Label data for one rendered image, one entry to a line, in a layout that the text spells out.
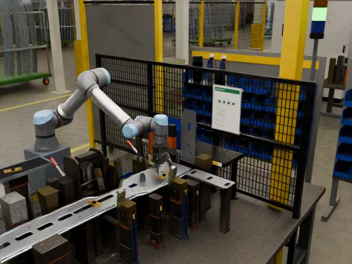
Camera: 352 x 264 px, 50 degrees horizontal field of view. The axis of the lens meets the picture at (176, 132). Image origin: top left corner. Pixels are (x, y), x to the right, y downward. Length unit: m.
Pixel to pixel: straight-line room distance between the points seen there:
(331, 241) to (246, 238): 1.52
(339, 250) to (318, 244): 0.17
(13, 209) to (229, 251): 1.10
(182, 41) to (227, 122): 4.09
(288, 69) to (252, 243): 1.00
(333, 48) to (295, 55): 6.13
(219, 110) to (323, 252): 1.61
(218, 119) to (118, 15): 2.43
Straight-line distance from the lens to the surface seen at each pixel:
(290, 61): 2.27
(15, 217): 1.91
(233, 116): 2.47
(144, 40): 4.37
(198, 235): 2.24
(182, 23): 6.46
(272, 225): 2.39
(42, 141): 2.42
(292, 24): 2.25
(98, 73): 2.21
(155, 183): 2.14
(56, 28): 8.96
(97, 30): 4.89
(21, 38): 10.21
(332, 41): 8.36
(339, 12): 8.32
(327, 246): 3.59
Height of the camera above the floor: 1.95
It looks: 19 degrees down
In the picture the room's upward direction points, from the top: straight up
